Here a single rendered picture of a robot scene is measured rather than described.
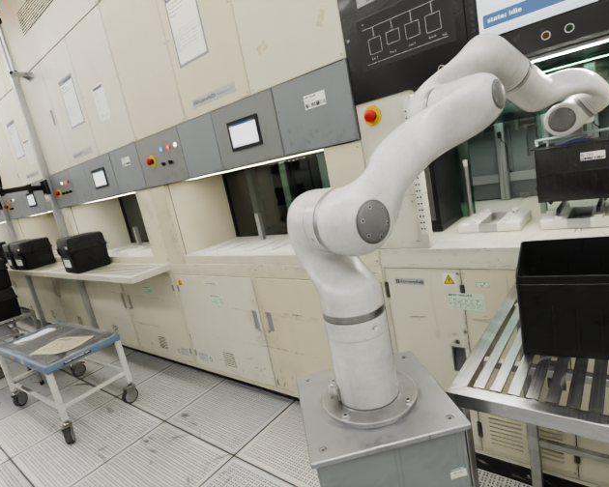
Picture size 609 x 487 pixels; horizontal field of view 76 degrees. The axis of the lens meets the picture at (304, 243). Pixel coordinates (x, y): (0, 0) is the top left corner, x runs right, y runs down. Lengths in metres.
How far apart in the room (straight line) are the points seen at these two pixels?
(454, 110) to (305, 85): 0.85
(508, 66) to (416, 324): 0.93
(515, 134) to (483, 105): 1.36
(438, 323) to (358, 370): 0.81
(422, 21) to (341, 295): 0.94
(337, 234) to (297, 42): 1.12
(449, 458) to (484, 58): 0.80
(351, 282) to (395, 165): 0.23
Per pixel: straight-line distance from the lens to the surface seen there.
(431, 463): 0.80
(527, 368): 0.92
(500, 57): 1.03
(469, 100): 0.85
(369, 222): 0.62
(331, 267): 0.74
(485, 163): 2.25
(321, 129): 1.55
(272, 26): 1.73
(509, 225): 1.54
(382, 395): 0.79
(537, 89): 1.15
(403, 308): 1.56
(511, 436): 1.69
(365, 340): 0.73
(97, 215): 3.87
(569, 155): 1.48
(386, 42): 1.44
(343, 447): 0.75
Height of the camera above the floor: 1.23
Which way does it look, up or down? 11 degrees down
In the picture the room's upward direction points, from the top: 12 degrees counter-clockwise
